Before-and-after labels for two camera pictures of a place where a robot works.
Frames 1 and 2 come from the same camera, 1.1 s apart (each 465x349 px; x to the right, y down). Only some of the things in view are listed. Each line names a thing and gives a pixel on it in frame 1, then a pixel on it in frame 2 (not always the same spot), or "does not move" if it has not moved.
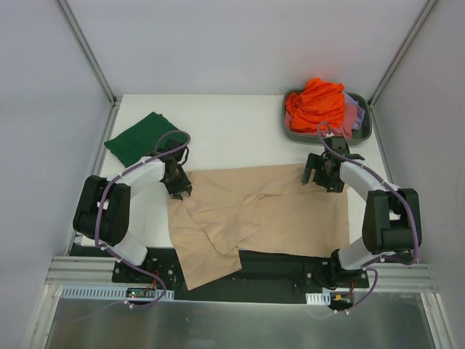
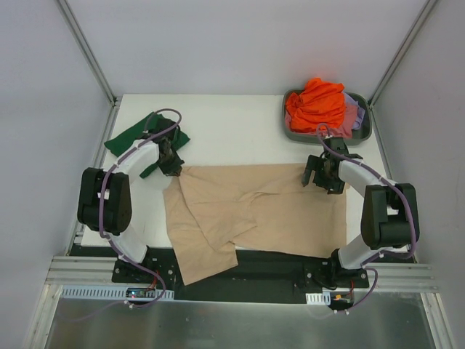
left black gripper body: (179, 185) -> (171, 162)
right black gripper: (320, 173) does not move
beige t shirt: (269, 209) does not move
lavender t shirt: (360, 113) does not move
